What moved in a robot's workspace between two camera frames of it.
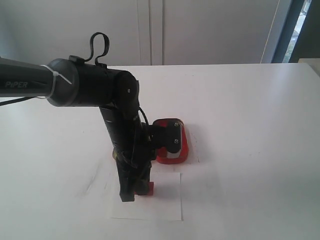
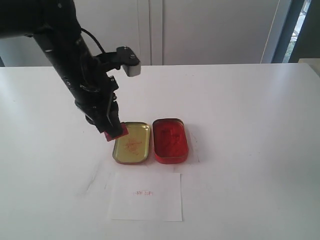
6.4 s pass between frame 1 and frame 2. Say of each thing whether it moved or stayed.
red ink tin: stayed
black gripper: moved
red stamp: moved
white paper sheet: stayed
